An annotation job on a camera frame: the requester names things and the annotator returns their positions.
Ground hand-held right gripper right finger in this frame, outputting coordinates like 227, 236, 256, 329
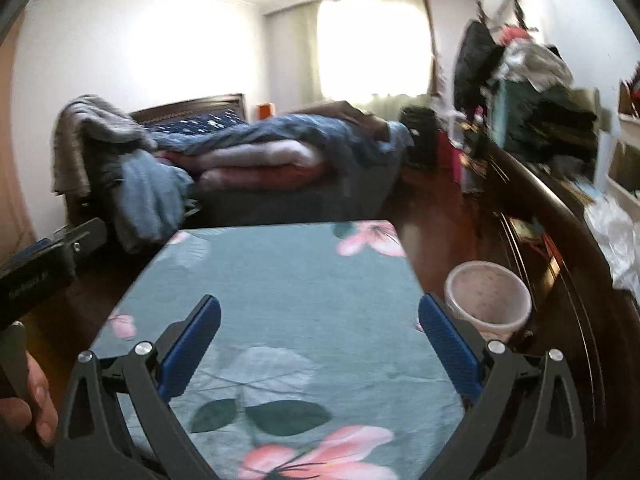
417, 292, 587, 480

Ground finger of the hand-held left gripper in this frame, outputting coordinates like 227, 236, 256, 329
2, 240, 53, 266
54, 217, 108, 263

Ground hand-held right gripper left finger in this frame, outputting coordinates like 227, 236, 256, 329
54, 294, 222, 480

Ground white pink-speckled waste bin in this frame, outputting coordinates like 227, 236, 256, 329
444, 260, 532, 343

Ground person's left hand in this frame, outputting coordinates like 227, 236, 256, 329
0, 350, 60, 449

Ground blue-grey cloth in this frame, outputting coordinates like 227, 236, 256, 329
107, 150, 194, 254

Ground grey knitted blanket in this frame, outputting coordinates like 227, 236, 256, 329
52, 95, 157, 196

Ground green floral tablecloth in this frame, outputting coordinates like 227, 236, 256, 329
87, 220, 468, 480

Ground red book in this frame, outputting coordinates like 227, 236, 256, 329
539, 234, 564, 277

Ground navy star pillow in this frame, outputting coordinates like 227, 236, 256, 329
145, 109, 249, 137

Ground dark wooden cabinet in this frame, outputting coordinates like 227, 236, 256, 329
465, 135, 640, 480

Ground folded pink blanket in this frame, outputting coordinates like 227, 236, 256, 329
160, 140, 332, 192

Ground bed with dark grey sheet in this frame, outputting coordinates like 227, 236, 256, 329
130, 92, 416, 227

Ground pink plastic container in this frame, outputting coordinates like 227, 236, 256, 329
437, 130, 467, 182

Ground white plastic bag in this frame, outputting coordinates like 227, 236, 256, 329
582, 195, 640, 307

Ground black suitcase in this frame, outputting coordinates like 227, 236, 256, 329
400, 106, 444, 169

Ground teal storage box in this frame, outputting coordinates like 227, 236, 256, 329
492, 79, 527, 147

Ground pile of dark clothes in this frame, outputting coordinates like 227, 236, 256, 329
487, 30, 601, 167

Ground light window curtain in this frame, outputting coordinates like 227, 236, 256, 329
265, 0, 442, 122

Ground blue patterned quilt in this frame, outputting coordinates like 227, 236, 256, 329
150, 112, 416, 171

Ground white shelf unit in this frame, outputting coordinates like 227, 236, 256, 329
595, 75, 640, 211

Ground brown coat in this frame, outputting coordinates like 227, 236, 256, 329
295, 100, 392, 141

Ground hanging black clothes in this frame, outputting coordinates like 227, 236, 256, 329
452, 17, 506, 117

